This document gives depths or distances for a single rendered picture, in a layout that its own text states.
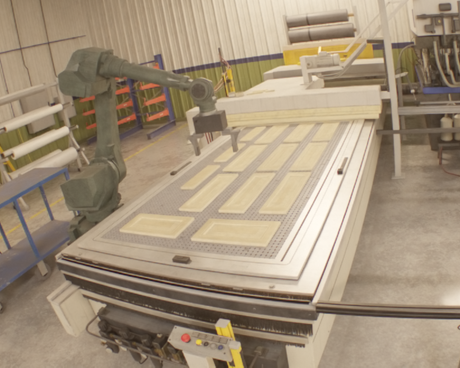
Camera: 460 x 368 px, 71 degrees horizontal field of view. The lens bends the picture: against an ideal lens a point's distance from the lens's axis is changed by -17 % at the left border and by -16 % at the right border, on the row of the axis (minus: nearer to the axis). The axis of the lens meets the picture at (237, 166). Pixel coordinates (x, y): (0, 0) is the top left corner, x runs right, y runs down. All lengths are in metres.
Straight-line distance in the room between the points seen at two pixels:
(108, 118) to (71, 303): 1.66
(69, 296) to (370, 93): 3.68
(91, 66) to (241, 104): 2.40
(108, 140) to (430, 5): 4.28
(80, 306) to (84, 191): 1.06
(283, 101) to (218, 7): 5.37
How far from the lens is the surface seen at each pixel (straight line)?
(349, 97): 4.51
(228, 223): 2.45
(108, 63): 3.10
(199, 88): 2.75
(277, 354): 2.00
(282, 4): 9.06
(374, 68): 6.68
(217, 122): 2.82
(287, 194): 2.70
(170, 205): 2.97
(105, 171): 3.43
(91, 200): 3.35
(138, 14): 11.07
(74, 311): 2.83
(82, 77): 3.18
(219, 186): 3.07
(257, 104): 4.84
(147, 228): 2.67
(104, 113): 3.48
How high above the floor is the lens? 2.00
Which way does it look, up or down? 19 degrees down
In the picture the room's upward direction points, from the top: 11 degrees counter-clockwise
